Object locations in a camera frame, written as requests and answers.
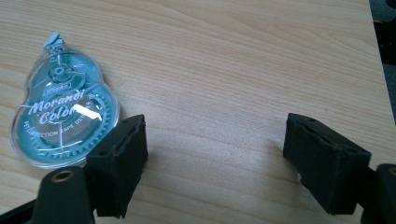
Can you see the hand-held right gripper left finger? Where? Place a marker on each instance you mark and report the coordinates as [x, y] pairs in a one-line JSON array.
[[116, 161]]

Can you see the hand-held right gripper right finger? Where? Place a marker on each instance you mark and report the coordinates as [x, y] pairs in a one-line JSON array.
[[327, 161]]

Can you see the teal correction tape dispenser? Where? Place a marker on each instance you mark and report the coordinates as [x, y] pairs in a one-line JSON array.
[[63, 109]]

